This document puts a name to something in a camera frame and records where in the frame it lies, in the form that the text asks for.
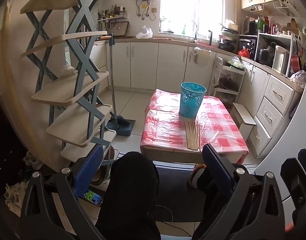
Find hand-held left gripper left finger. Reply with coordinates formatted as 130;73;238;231
19;145;106;240

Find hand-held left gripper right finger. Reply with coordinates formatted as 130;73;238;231
193;144;286;240

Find bunch of wooden chopsticks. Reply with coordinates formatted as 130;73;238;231
185;120;201;152

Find teal perforated plastic basket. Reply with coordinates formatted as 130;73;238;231
180;82;207;118

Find patterned slipper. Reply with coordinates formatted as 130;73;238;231
186;164;206;188

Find smartphone with lit screen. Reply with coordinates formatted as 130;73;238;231
80;190;105;207

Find person's left leg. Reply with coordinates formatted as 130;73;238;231
95;151;161;240

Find low wooden table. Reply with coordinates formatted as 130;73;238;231
140;145;243;164

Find dark floor mat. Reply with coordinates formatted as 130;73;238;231
153;164;206;223

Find small white wooden stool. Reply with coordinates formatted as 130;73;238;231
230;102;257;141

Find white shoes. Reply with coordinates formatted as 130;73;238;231
23;152;44;171

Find red checkered plastic tablecloth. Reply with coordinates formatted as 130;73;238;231
140;89;249;165

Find white drawer cabinet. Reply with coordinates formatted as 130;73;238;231
240;57;304;158

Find white storage trolley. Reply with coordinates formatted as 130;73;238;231
213;56;246;106

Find dark frying pan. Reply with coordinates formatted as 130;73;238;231
219;76;240;92

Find clear plastic bag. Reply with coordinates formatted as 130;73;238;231
290;70;306;88

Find light blue seat cushion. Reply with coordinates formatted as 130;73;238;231
160;234;194;240

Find red pan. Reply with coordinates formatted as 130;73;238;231
291;55;302;73

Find bag of green vegetables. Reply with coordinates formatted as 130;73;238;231
226;56;245;69

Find white electric kettle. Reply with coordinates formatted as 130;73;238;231
272;45;290;74

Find white hanging bin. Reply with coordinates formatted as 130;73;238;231
193;47;216;67

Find steel cooking pot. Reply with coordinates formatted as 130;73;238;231
258;45;275;66

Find white base cabinets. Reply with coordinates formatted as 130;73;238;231
107;40;218;93

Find white appliance shelf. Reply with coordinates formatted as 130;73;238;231
256;31;300;77

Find dish rack with pots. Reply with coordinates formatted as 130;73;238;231
219;19;240;52

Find chrome kitchen faucet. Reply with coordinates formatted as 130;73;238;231
190;20;200;42

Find black microwave oven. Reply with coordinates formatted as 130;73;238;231
243;16;260;36

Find brown tray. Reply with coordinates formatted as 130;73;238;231
110;20;130;37

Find white plastic bag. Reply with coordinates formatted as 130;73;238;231
135;26;153;39

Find bright kitchen window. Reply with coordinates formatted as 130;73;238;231
160;0;223;34

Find metal-handled broom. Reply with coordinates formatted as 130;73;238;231
116;116;131;127

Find white cable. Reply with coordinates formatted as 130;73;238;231
155;204;174;223

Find wall rack with utensils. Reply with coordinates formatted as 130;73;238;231
97;4;129;34

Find white wire basket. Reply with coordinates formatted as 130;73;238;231
273;0;300;18

